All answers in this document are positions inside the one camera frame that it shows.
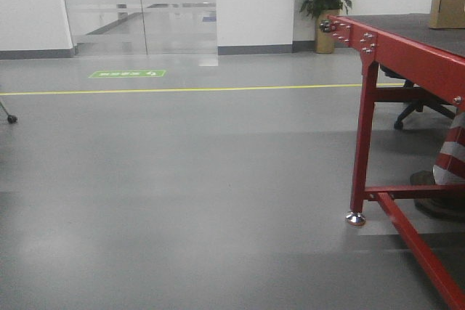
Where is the glass double door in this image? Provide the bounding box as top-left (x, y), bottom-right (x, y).
top-left (65, 0), bottom-right (217, 56)

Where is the small cardboard package box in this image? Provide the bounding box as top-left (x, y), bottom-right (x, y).
top-left (429, 0), bottom-right (464, 29)

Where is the black caster wheel leg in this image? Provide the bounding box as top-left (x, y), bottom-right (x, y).
top-left (0, 100), bottom-right (17, 124)

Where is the green floor sign sticker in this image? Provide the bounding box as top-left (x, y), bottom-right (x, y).
top-left (89, 69), bottom-right (166, 78)

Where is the red metal conveyor frame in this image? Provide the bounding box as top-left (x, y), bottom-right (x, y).
top-left (320, 14), bottom-right (464, 309)

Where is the red white striped cone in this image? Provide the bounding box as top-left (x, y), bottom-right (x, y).
top-left (433, 113), bottom-right (464, 185)

